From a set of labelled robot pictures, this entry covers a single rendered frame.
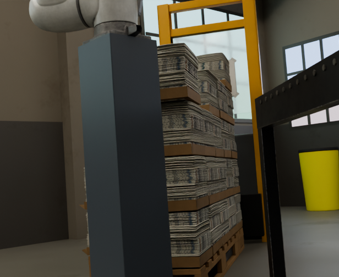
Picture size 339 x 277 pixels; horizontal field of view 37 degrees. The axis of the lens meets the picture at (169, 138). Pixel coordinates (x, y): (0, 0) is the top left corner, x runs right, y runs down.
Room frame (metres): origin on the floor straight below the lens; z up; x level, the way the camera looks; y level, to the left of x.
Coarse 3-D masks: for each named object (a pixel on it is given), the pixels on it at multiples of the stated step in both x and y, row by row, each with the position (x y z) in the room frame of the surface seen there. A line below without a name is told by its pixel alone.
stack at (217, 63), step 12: (204, 60) 3.23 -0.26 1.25; (216, 60) 3.21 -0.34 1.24; (216, 72) 3.21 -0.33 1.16; (228, 72) 3.44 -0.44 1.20; (228, 96) 3.29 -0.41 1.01; (228, 108) 3.28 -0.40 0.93; (228, 132) 3.20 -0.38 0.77; (240, 216) 3.41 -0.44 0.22; (240, 228) 3.41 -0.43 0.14; (240, 240) 3.31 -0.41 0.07; (240, 252) 3.26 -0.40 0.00
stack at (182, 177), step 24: (168, 120) 2.09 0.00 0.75; (192, 120) 2.11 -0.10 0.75; (216, 120) 2.77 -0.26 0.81; (168, 144) 2.10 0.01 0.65; (216, 144) 2.69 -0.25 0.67; (168, 168) 2.10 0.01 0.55; (192, 168) 2.07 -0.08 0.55; (216, 168) 2.61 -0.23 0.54; (168, 192) 2.10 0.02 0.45; (192, 192) 2.07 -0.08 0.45; (216, 192) 2.59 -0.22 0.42; (192, 216) 2.08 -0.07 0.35; (216, 216) 2.56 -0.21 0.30; (192, 240) 2.08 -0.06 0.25; (216, 240) 2.48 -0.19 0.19
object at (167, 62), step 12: (168, 48) 2.05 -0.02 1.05; (180, 48) 2.04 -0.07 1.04; (168, 60) 2.05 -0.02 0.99; (180, 60) 2.04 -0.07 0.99; (192, 60) 2.18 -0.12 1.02; (168, 72) 2.05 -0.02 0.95; (180, 72) 2.03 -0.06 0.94; (192, 72) 2.18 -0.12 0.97; (168, 84) 2.05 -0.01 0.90; (180, 84) 2.04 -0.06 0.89; (192, 84) 2.17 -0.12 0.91
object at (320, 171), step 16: (304, 160) 5.87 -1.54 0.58; (320, 160) 5.75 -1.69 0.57; (336, 160) 5.80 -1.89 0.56; (304, 176) 5.91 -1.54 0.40; (320, 176) 5.76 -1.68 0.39; (336, 176) 5.79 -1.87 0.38; (304, 192) 5.98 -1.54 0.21; (320, 192) 5.78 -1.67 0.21; (336, 192) 5.79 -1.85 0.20; (320, 208) 5.79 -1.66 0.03; (336, 208) 5.79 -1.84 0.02
